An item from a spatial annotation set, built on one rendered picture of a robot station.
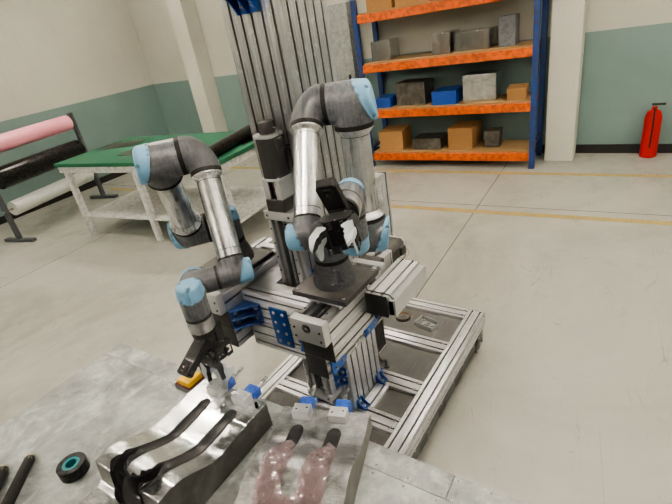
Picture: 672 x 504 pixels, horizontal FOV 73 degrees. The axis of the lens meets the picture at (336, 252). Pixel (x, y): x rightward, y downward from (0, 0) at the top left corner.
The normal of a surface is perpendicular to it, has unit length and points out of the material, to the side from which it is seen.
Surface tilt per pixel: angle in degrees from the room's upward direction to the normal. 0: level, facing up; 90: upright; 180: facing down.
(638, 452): 0
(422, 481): 0
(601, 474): 0
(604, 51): 90
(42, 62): 90
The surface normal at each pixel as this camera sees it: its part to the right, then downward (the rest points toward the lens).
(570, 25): -0.49, 0.47
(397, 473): -0.15, -0.88
